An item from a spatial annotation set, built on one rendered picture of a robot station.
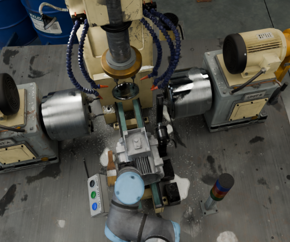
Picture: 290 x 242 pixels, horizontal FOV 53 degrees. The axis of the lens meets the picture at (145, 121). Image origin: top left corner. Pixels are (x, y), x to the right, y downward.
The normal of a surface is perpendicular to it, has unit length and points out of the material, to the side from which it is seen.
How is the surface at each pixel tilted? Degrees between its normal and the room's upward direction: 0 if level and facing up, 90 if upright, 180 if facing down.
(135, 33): 90
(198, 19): 0
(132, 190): 26
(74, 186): 0
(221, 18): 0
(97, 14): 90
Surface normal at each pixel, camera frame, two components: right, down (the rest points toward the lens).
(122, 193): 0.09, -0.08
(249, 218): -0.03, -0.49
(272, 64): 0.20, 0.85
